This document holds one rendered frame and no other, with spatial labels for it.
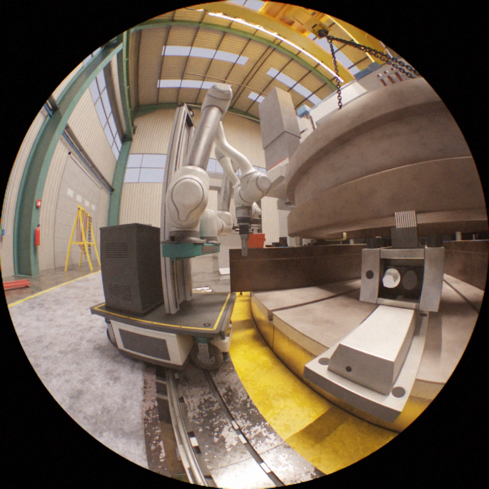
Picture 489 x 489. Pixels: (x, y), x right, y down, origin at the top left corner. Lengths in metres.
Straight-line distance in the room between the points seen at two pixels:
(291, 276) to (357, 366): 1.20
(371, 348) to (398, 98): 1.33
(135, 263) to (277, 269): 1.11
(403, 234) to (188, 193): 0.81
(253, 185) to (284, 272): 0.97
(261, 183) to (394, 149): 0.98
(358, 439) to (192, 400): 0.72
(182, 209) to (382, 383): 0.73
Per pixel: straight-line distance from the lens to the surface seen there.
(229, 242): 4.47
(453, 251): 2.31
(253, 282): 1.45
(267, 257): 1.44
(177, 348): 0.91
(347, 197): 1.22
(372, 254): 0.71
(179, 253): 0.75
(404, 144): 1.32
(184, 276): 1.21
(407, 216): 0.89
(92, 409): 1.00
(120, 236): 1.03
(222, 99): 0.93
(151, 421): 0.87
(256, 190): 0.70
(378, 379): 0.46
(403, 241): 0.77
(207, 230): 1.22
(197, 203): 0.55
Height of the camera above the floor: 0.70
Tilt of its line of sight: 1 degrees up
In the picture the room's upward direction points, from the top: 2 degrees counter-clockwise
